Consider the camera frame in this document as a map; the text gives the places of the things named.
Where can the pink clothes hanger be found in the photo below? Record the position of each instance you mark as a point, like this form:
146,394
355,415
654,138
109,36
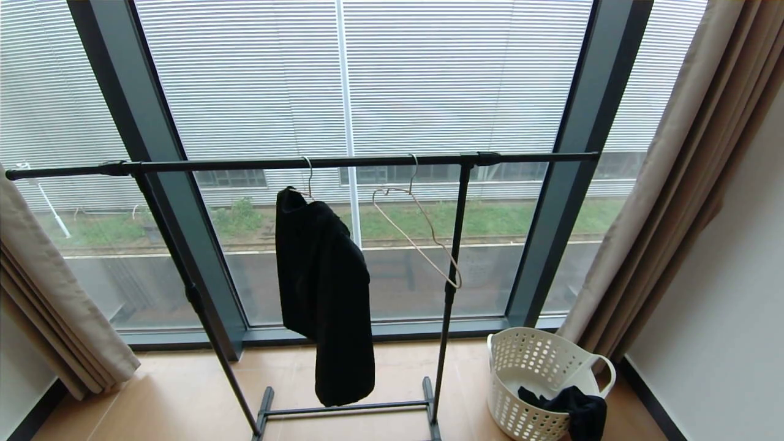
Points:
310,174
413,179

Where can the black clothes rack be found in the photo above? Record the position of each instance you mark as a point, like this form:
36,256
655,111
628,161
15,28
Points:
245,164

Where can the beige curtain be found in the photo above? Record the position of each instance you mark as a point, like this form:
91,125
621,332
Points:
49,306
692,153

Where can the window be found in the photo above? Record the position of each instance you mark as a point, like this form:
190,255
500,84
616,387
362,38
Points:
257,92

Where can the heap of clothes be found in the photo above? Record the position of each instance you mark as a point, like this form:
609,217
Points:
582,407

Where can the white laundry basket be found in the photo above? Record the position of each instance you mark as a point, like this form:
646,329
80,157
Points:
527,355

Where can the black shorts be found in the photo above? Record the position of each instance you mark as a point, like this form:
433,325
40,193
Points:
324,294

